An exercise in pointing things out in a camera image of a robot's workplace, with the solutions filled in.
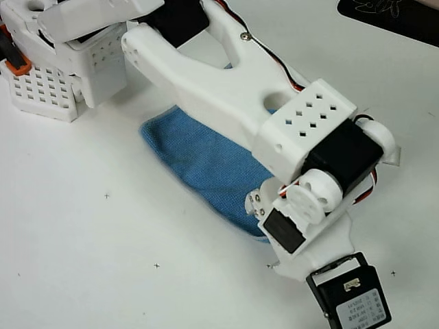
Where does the red black servo cable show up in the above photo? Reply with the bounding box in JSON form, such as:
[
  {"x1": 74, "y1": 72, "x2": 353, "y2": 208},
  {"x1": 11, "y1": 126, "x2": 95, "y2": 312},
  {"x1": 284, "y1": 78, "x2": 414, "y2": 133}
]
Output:
[{"x1": 214, "y1": 0, "x2": 311, "y2": 94}]

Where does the blue microfiber cloth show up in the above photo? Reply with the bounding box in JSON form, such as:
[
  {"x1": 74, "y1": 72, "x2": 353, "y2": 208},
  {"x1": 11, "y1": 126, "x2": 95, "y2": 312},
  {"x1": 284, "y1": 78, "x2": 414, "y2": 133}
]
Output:
[{"x1": 138, "y1": 63, "x2": 403, "y2": 245}]

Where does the black mat with drawing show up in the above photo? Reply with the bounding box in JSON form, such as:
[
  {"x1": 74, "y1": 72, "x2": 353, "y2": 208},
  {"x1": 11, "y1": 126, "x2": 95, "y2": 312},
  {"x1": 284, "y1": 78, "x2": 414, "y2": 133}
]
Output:
[{"x1": 337, "y1": 0, "x2": 439, "y2": 49}]

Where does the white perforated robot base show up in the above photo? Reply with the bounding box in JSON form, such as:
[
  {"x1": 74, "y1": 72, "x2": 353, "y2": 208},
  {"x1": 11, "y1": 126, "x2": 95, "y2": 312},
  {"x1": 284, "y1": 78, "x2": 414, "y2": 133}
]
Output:
[{"x1": 0, "y1": 0, "x2": 86, "y2": 123}]

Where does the orange and black clamp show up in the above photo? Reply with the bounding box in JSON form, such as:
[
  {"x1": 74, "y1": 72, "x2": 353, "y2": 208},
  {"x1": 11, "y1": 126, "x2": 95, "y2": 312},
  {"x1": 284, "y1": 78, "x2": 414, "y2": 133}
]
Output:
[{"x1": 0, "y1": 23, "x2": 32, "y2": 75}]

